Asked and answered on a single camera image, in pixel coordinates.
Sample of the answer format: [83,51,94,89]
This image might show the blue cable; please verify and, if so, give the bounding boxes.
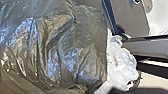
[101,0,127,37]

